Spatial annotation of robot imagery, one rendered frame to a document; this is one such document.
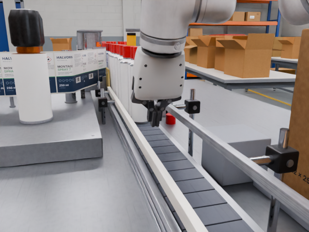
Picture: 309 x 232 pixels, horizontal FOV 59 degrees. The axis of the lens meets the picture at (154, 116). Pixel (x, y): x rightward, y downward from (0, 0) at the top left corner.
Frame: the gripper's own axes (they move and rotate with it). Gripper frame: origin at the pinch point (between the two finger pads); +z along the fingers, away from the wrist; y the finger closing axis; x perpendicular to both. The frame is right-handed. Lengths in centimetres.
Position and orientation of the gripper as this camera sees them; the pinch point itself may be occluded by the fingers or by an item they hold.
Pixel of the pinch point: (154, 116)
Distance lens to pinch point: 60.0
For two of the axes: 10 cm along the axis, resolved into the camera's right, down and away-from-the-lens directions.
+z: -0.9, 8.2, 5.7
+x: 2.4, 5.7, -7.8
